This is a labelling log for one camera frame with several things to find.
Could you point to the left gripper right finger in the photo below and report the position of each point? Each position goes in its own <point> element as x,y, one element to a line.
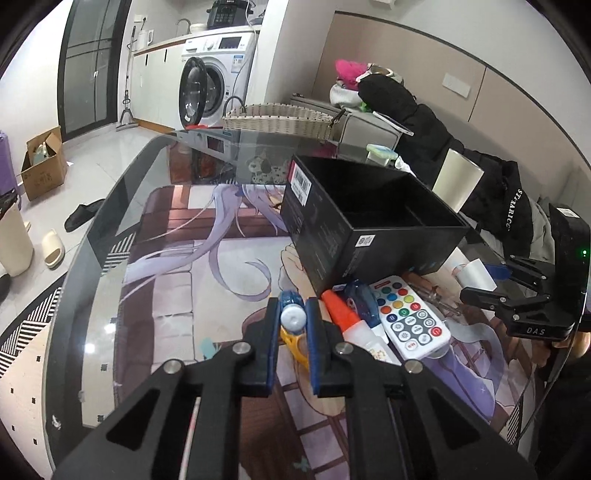
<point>341,369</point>

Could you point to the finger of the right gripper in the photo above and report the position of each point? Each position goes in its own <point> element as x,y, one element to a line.
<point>489,299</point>
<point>499,272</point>

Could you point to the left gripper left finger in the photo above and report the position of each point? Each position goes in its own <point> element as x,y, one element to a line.
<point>244,369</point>

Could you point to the yellow plastic clip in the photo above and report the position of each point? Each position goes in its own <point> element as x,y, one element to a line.
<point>297,345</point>

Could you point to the white remote colourful buttons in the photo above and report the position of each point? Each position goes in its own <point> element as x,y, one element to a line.
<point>414,329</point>

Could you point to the blue bottle white cap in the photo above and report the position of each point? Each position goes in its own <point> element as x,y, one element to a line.
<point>292,312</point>

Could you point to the glue bottle orange cap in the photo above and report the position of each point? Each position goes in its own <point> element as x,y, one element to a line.
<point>355,330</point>

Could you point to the black jacket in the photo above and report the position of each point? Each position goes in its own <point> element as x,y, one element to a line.
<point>498,205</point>

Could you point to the cream white cup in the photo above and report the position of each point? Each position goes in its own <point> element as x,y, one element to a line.
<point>457,179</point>

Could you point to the anime desk mat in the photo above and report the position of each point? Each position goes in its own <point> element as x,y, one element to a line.
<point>203,265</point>

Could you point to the black organizer box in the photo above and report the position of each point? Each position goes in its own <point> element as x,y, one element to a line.
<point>354,221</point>

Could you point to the green sponge pack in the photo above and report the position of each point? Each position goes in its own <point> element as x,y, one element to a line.
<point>381,155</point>

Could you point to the grey storage box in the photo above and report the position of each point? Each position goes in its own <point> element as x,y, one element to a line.
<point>352,131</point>

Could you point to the beige slipper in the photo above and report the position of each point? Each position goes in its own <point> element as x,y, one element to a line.
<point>53,250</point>

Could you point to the black slipper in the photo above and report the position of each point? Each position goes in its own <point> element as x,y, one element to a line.
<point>81,215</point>

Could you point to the pink plush item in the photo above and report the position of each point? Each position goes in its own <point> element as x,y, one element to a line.
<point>348,72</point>

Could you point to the woven wicker basket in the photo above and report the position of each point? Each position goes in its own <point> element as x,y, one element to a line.
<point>281,119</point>

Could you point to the cream trash bin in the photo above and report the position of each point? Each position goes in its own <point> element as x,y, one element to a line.
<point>16,248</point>

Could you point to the floor mop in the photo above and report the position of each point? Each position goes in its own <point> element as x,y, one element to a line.
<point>126,119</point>

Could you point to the cardboard box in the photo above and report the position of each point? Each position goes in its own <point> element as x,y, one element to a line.
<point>44,166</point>

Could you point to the white washing machine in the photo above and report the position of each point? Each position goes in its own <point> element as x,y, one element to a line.
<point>215,75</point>

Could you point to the purple rolled mat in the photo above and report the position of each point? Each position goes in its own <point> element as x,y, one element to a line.
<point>7,176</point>

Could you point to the black rice cooker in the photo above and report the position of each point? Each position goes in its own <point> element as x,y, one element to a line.
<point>228,13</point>

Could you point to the black framed glass door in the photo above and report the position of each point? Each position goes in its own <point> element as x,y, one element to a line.
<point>88,66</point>

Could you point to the screwdriver brown handle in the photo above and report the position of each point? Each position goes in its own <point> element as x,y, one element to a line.
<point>434,295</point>

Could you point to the white wall switch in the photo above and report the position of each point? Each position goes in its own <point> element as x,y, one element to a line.
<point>456,85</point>

